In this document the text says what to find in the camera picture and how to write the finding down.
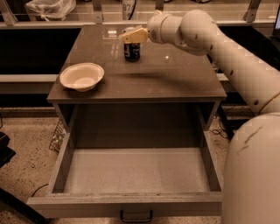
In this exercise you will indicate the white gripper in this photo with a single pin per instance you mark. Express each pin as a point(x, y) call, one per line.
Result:
point(155, 30)

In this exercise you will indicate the blue pepsi can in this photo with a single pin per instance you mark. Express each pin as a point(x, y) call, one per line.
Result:
point(131, 52)

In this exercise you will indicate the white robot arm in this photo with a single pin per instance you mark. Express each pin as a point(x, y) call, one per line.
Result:
point(252, 168)

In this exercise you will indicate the grey cabinet with glossy top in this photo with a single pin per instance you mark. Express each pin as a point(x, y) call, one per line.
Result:
point(166, 91)

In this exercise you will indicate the open grey top drawer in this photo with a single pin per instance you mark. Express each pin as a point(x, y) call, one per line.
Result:
point(102, 182)

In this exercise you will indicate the white paper bowl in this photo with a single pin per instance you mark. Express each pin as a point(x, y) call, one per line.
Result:
point(81, 77)

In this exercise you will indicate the clear plastic bag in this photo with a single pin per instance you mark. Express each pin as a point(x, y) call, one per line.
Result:
point(52, 9)

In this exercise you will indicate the black object at left edge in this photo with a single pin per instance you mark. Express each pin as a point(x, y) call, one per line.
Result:
point(6, 153)

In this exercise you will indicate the wire mesh basket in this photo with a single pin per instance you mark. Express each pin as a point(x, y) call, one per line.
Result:
point(57, 137)

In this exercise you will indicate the black metal drawer handle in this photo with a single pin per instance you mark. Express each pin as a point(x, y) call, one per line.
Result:
point(134, 217)

